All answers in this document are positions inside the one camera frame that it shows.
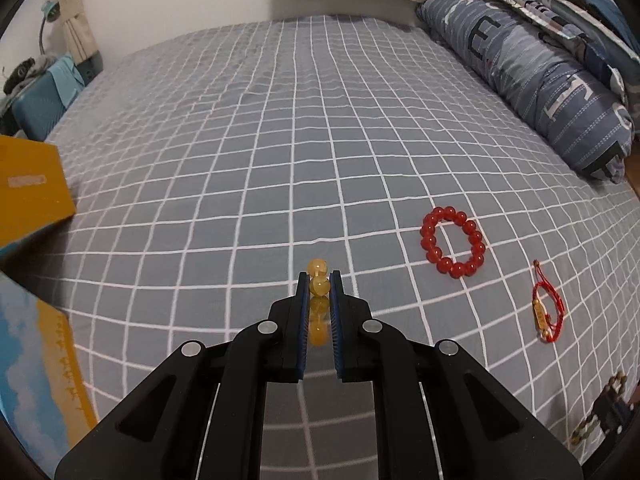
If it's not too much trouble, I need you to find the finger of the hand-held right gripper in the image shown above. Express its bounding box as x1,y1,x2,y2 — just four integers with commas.
592,388,632,434

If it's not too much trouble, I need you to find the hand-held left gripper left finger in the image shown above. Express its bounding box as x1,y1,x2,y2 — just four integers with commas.
54,270,308,480

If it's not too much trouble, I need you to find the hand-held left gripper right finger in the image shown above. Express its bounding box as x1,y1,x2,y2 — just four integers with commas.
330,270,585,480

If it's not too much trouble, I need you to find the brown wooden bead bracelet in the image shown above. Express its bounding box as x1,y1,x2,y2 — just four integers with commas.
570,371,628,446

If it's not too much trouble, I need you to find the yellow bead bracelet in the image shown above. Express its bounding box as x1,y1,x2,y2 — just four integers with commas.
306,258,332,347

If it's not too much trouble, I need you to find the blue and yellow cardboard box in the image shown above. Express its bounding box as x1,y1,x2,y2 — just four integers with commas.
0,134,99,441

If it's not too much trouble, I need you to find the rolled blue lettered quilt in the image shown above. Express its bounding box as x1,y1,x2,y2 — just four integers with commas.
416,0,636,183

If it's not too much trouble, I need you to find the teal suitcase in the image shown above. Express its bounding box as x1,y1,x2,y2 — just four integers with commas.
11,55,87,137

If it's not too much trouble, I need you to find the black bundle on suitcase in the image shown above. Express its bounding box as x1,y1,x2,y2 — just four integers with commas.
2,57,52,95

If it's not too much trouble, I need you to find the blue patterned pillow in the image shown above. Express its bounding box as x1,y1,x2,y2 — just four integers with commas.
447,0,640,98

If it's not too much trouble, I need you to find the beige side curtain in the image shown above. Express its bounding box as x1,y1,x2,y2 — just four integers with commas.
51,0,104,62

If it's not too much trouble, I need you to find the blue desk lamp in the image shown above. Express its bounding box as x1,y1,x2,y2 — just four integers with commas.
38,1,62,57

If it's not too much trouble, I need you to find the small red cord bracelet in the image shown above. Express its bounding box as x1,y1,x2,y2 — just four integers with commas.
531,259,566,345

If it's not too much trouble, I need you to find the red bead bracelet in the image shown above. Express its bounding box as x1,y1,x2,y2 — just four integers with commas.
420,206,487,279

